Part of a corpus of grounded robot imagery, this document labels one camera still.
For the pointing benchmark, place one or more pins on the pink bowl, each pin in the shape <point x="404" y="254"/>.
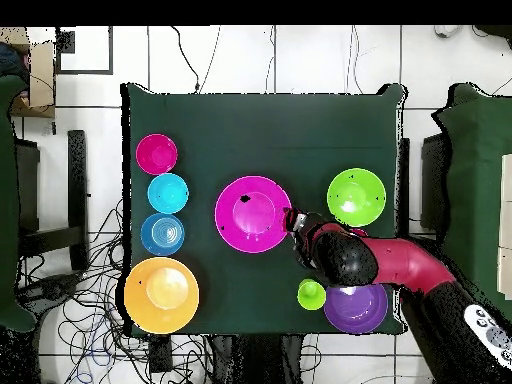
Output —
<point x="240" y="236"/>

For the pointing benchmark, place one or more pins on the red cup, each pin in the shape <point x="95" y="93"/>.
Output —
<point x="360" y="232"/>

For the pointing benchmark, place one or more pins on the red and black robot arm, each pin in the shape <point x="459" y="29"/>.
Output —
<point x="404" y="264"/>

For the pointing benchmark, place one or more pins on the green bowl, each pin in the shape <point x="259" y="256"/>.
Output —
<point x="356" y="198"/>

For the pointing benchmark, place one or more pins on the light green cup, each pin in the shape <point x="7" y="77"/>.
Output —
<point x="311" y="296"/>

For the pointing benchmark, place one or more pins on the dark green table cloth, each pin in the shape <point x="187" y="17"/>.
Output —
<point x="8" y="200"/>
<point x="260" y="140"/>
<point x="480" y="160"/>

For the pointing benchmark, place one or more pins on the purple bowl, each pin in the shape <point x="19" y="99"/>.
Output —
<point x="356" y="312"/>

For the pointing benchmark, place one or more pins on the turquoise bowl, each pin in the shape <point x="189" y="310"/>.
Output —
<point x="168" y="193"/>

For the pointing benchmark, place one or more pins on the translucent blue bowl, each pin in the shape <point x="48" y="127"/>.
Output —
<point x="162" y="234"/>

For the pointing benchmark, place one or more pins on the red bowl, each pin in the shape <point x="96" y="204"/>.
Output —
<point x="156" y="154"/>

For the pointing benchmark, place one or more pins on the orange bowl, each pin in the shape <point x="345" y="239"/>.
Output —
<point x="160" y="318"/>

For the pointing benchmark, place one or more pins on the cardboard box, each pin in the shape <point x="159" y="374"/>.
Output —
<point x="42" y="80"/>

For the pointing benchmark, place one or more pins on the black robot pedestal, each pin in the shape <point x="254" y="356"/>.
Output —
<point x="260" y="360"/>

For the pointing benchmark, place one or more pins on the black stand frame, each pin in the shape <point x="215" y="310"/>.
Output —
<point x="78" y="180"/>
<point x="432" y="180"/>

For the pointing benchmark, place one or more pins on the dark grey pedestal leg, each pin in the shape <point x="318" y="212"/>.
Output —
<point x="52" y="290"/>

